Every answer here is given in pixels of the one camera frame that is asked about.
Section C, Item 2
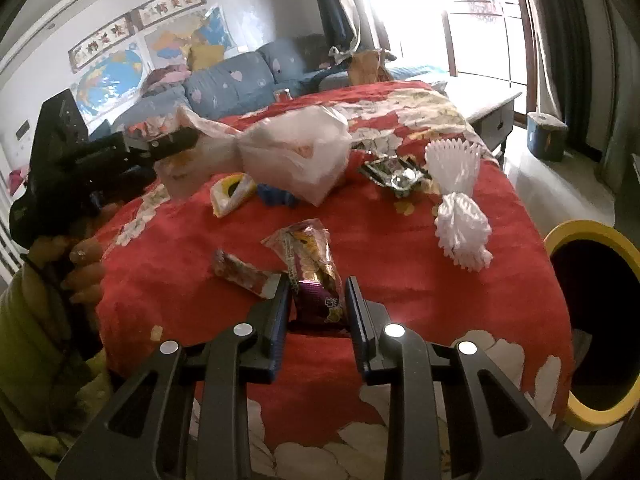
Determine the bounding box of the country map poster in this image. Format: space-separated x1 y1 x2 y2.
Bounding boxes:
145 4 236 63

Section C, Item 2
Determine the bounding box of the person's left hand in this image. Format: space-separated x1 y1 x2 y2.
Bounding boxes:
27 205 118 321

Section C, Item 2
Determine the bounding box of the blue sofa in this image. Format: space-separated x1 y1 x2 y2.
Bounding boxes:
87 37 451 146

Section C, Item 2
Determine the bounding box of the person's left forearm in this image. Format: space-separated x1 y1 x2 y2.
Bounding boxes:
0 270 131 466

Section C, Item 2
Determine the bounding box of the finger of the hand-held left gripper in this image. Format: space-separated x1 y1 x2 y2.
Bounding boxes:
122 126 198 163

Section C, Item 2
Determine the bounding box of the dark blue curtain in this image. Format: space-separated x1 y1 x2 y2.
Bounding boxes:
307 0 361 48

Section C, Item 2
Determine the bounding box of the white radiator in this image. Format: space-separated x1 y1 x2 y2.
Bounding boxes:
0 150 31 281

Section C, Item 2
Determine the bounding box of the yellow cushion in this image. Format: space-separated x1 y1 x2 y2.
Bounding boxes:
189 42 226 72

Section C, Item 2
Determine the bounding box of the dark grey curtain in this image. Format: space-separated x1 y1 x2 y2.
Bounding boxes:
520 0 626 191

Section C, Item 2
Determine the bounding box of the white foam net sleeve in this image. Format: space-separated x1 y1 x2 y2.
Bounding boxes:
424 140 493 273

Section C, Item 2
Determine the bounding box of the yellow-rimmed trash bin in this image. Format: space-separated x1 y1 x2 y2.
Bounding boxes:
542 220 640 431

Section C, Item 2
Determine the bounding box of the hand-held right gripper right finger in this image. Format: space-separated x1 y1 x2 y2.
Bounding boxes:
345 275 583 480

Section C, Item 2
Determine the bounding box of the brown paper bag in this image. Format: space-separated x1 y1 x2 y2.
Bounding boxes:
347 49 393 86

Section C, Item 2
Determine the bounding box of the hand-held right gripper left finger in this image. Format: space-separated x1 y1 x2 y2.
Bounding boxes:
55 274 293 480

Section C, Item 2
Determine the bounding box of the orange snack wrapper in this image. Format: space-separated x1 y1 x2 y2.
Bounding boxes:
212 249 283 297

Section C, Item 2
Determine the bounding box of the calligraphy scroll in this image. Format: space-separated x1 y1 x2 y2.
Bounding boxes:
67 14 133 73
131 0 207 28

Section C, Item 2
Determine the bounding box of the world map poster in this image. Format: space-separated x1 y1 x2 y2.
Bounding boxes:
70 47 153 128

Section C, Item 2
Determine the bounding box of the dark foil snack wrapper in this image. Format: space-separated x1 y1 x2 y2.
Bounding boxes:
359 152 433 198

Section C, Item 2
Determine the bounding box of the blue storage box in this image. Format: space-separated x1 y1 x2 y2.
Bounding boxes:
526 111 568 162

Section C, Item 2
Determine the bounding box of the pink cloth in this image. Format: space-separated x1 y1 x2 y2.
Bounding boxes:
145 65 193 92

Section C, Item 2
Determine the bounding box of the blue cloth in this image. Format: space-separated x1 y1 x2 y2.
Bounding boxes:
256 183 301 209

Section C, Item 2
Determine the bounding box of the yellow packet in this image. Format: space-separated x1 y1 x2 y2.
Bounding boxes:
210 172 258 218

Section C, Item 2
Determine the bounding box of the grey table with drawer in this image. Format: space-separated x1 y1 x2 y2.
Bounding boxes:
440 75 523 156

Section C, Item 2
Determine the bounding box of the white plastic bag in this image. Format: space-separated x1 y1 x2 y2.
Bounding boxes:
155 104 353 207

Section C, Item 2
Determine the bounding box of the red floral blanket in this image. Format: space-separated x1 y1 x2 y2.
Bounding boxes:
92 80 576 480

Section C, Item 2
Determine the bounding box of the window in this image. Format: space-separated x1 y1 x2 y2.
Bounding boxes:
360 0 531 86

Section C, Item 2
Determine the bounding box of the purple snack packet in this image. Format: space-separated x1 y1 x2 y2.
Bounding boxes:
261 218 351 333

